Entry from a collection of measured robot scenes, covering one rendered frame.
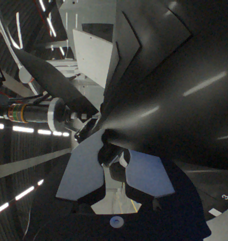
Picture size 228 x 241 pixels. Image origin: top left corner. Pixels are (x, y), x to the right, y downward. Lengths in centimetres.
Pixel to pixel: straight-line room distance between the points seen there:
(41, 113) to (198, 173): 33
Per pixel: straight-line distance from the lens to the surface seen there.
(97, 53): 53
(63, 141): 1297
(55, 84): 36
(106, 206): 1442
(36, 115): 27
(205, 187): 29
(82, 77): 82
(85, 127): 29
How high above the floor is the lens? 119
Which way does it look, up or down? 3 degrees down
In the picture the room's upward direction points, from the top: 87 degrees counter-clockwise
